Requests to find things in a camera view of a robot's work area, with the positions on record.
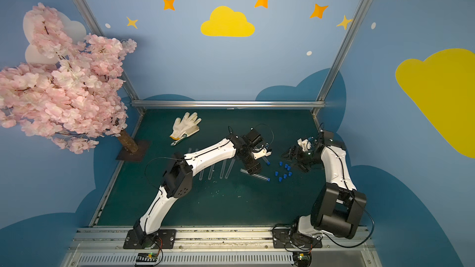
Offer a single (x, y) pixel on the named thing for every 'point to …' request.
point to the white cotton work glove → (187, 126)
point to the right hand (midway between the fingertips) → (290, 159)
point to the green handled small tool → (174, 143)
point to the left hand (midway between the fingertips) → (256, 162)
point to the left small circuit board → (146, 257)
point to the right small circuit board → (302, 259)
